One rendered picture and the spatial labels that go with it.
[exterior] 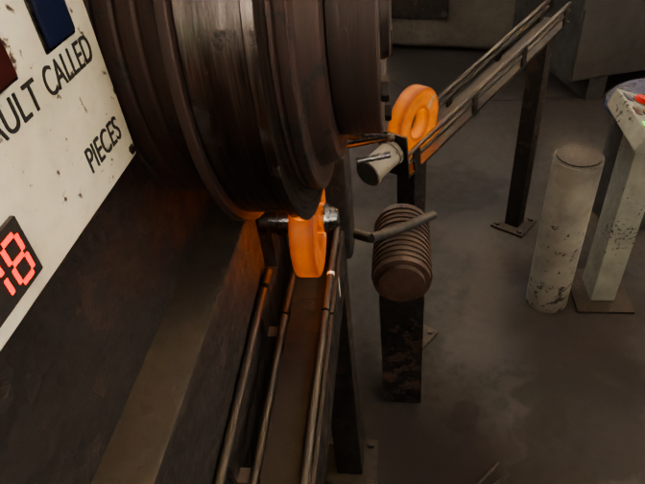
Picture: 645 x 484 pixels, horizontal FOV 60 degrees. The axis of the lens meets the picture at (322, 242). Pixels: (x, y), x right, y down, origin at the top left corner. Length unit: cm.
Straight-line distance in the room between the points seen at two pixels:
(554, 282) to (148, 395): 136
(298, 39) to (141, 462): 38
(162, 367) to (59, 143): 25
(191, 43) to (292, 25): 8
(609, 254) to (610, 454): 54
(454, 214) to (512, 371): 72
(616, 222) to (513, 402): 56
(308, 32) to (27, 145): 23
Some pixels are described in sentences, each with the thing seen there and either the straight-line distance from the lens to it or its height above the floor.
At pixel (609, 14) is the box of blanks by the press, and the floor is 40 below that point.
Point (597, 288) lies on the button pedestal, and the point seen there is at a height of 6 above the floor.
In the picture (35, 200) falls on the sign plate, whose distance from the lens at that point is 41.
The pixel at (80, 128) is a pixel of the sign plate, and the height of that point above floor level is 112.
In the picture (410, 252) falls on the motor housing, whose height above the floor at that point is 53.
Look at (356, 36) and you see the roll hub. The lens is 52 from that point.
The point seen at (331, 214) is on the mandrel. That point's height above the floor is 83.
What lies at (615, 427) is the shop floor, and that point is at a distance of 163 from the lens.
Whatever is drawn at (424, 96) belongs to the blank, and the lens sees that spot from 125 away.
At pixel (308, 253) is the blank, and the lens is 74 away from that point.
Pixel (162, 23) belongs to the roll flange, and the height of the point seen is 118.
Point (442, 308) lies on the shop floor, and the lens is 179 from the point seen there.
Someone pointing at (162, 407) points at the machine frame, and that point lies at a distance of 56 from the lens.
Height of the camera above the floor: 131
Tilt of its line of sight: 40 degrees down
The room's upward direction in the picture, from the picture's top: 7 degrees counter-clockwise
